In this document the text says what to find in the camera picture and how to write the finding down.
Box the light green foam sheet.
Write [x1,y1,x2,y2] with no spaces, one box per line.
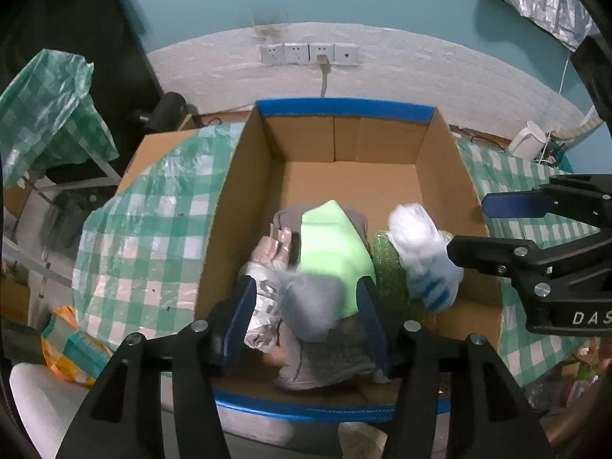
[298,200,376,318]

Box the green checkered cloth on rack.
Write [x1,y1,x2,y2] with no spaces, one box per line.
[1,49,118,187]

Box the grey sock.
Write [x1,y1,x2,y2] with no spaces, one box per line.
[279,270,344,342]

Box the white electric kettle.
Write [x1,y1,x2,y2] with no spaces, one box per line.
[507,120,548,162]

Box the silver printed plastic bag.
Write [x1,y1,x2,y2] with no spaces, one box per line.
[241,224,291,353]

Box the white wall socket strip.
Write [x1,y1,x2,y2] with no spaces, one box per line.
[259,42,359,67]

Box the grey cloth in box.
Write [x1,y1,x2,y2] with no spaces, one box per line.
[273,204,376,391]

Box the orange teal woven bag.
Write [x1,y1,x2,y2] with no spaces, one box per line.
[41,306,113,386]

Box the green glitter fabric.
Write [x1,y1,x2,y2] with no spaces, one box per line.
[370,230,437,330]

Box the white blue striped plastic bag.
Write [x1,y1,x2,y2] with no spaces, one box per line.
[388,203,465,313]

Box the green checkered tablecloth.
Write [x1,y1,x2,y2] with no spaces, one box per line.
[72,122,244,349]

